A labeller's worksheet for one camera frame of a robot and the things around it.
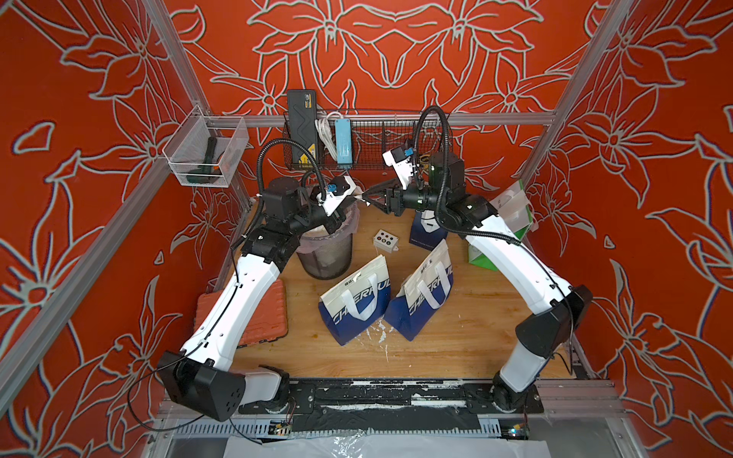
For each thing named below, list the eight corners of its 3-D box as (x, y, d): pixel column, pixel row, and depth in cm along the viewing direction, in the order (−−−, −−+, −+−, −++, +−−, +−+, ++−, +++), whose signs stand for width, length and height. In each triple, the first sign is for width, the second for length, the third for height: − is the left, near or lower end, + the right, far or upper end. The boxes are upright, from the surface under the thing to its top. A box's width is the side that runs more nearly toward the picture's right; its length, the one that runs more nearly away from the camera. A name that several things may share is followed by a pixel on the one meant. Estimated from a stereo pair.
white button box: (370, 245, 106) (370, 241, 104) (379, 232, 110) (379, 228, 108) (394, 256, 103) (395, 252, 101) (402, 242, 107) (403, 238, 105)
